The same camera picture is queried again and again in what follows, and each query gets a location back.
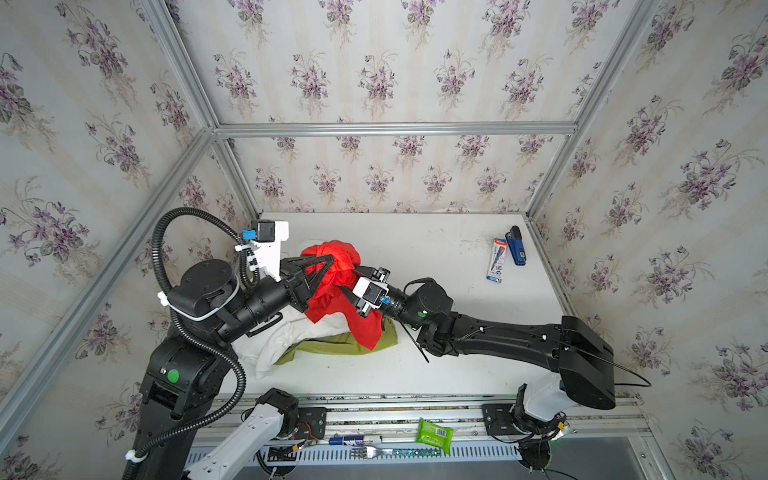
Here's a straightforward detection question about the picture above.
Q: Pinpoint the red cloth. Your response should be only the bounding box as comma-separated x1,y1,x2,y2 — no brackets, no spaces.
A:
301,240,383,350

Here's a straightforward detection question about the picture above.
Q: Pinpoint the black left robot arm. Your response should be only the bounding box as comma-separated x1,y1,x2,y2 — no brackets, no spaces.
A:
123,255,334,479

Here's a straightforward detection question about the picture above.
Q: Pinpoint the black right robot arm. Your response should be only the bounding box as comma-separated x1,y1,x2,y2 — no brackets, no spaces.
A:
341,267,616,434

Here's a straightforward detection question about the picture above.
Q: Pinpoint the green cloth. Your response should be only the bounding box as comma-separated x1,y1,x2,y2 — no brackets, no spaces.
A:
275,319,399,365

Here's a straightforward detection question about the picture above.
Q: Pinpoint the white cloth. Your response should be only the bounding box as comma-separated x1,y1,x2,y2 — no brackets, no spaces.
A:
234,307,350,380

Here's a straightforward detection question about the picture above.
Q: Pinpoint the white red pen package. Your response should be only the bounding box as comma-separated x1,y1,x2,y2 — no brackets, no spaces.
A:
486,238,508,283

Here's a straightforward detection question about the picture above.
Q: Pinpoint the green wipes packet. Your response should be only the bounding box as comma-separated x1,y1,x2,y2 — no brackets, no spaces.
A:
416,419,454,455

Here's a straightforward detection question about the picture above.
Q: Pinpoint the blue black stapler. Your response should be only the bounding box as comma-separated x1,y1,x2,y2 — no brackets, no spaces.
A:
505,225,527,266

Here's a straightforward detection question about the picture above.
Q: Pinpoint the blue marker pen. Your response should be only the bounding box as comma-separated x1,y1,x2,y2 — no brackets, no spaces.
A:
328,435,366,446

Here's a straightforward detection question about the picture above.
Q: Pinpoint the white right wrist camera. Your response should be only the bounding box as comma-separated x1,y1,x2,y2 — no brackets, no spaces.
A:
352,277,391,317

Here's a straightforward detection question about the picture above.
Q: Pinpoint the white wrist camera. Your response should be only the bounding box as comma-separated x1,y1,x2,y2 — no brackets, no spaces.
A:
352,277,391,317
235,219,290,282

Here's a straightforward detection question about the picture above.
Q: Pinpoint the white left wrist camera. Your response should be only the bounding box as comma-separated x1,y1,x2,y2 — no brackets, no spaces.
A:
235,219,290,282

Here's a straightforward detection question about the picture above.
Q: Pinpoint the black corrugated cable conduit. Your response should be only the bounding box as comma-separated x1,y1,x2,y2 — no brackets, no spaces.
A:
122,206,260,480

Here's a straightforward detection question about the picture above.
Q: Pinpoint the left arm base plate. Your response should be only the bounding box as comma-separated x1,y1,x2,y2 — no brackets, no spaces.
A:
279,407,328,441

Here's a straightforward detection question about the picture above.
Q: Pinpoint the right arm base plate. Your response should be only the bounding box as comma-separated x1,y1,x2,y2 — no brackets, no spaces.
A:
481,401,568,437

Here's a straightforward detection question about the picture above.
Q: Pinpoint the aluminium frame rail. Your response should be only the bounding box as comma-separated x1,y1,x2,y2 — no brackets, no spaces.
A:
213,121,578,138

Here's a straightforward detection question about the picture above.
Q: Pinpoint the white slotted cable duct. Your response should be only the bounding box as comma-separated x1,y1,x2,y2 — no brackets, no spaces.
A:
185,442,523,468

